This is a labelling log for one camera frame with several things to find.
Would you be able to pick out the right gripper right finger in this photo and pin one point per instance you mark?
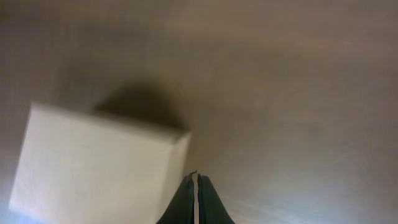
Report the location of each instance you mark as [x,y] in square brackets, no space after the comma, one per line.
[211,208]

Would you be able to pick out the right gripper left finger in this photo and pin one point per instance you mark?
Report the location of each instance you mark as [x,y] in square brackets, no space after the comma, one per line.
[181,207]

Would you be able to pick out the brown cardboard box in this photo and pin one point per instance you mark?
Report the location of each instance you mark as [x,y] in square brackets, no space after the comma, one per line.
[88,168]

